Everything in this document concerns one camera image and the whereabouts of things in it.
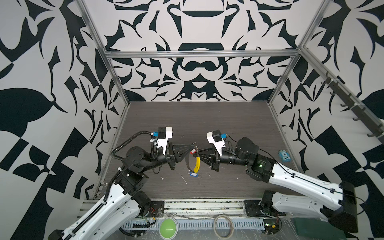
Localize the green round button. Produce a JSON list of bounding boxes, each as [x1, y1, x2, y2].
[[159, 217, 179, 240]]

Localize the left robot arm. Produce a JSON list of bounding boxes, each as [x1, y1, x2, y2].
[[48, 127, 195, 240]]

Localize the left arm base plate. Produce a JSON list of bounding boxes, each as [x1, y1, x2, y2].
[[140, 201, 165, 218]]

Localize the dark green cloth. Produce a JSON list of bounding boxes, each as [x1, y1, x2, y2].
[[292, 218, 347, 240]]

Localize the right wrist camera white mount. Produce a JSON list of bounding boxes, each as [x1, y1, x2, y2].
[[207, 130, 227, 156]]

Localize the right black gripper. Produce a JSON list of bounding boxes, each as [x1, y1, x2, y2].
[[196, 143, 253, 173]]

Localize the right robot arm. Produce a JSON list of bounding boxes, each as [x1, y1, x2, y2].
[[193, 138, 359, 233]]

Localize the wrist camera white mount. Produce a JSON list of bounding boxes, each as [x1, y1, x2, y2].
[[207, 130, 227, 156], [151, 127, 173, 155]]

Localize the metal keyring with yellow tag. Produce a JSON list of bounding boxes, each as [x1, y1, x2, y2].
[[184, 142, 202, 178]]

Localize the tape roll ring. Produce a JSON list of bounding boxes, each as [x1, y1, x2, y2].
[[212, 214, 235, 240]]

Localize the aluminium front rail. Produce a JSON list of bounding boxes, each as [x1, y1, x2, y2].
[[79, 196, 301, 221]]

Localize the aluminium frame crossbar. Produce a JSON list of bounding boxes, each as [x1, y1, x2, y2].
[[105, 50, 298, 59]]

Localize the white slotted cable duct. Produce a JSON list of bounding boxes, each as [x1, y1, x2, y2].
[[122, 219, 265, 231]]

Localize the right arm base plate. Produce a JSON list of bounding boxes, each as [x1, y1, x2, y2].
[[244, 200, 268, 218]]

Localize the light blue toy block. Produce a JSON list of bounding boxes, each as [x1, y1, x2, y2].
[[279, 150, 292, 163]]

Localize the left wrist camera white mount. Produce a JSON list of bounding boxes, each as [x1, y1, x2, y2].
[[151, 127, 173, 155]]

